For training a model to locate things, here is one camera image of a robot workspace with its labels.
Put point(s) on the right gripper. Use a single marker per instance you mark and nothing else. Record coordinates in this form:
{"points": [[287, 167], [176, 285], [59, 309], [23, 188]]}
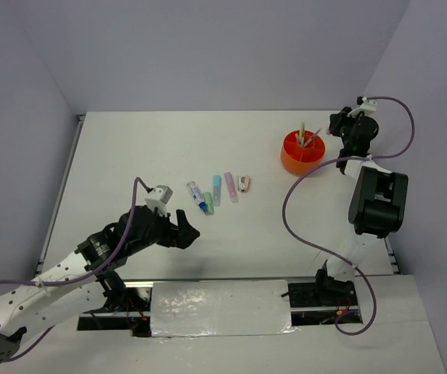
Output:
{"points": [[336, 121]]}

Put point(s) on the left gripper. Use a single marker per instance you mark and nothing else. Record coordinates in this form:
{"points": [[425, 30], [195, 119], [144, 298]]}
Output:
{"points": [[183, 234]]}

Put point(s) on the yellow gel pen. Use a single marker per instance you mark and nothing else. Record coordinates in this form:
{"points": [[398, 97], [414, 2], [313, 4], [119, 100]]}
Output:
{"points": [[302, 127]]}

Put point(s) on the grey pink pen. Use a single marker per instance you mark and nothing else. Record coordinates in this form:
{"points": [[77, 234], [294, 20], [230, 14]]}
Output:
{"points": [[301, 138]]}

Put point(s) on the small green highlighter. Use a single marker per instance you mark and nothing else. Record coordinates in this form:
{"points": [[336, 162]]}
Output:
{"points": [[209, 203]]}

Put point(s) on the light blue highlighter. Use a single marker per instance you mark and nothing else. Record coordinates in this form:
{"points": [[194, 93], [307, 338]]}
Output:
{"points": [[217, 183]]}

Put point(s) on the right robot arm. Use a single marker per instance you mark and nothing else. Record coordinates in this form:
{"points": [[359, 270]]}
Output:
{"points": [[377, 205]]}

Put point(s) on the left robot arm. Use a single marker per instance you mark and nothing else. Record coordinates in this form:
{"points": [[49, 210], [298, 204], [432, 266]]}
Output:
{"points": [[86, 279]]}

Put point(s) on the orange round divided container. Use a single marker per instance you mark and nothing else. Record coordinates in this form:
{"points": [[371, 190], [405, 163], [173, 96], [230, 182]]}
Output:
{"points": [[297, 159]]}

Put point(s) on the pink purple highlighter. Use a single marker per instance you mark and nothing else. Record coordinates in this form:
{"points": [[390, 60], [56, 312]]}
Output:
{"points": [[233, 194]]}

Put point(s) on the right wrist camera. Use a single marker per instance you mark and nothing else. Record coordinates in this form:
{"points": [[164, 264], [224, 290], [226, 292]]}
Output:
{"points": [[365, 106]]}

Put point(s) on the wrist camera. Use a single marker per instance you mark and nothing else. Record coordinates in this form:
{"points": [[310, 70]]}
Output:
{"points": [[365, 106], [158, 198]]}

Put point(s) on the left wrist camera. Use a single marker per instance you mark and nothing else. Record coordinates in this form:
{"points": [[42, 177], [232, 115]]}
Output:
{"points": [[158, 198]]}

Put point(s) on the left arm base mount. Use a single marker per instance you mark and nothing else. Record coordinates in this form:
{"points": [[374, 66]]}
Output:
{"points": [[127, 307]]}

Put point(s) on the reflective silver base plate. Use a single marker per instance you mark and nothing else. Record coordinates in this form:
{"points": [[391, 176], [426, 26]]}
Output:
{"points": [[220, 309]]}

